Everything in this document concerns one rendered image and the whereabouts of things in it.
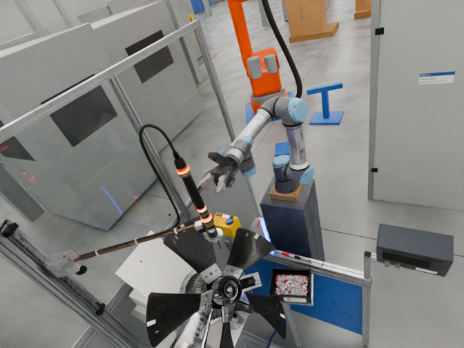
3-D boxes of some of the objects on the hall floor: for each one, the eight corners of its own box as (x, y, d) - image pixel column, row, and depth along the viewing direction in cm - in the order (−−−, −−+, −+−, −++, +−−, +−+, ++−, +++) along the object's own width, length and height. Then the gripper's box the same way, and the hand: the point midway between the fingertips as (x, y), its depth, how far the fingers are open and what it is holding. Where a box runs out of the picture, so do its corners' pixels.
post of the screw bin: (296, 347, 207) (278, 290, 160) (297, 342, 209) (279, 285, 162) (300, 347, 205) (283, 291, 158) (301, 343, 207) (284, 286, 160)
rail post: (362, 345, 196) (362, 286, 150) (362, 340, 199) (363, 279, 153) (368, 347, 194) (370, 288, 148) (369, 342, 197) (371, 282, 151)
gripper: (249, 171, 121) (227, 206, 109) (221, 168, 129) (197, 200, 117) (244, 155, 116) (220, 190, 104) (215, 153, 124) (189, 186, 111)
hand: (206, 188), depth 109 cm, fingers open, 8 cm apart
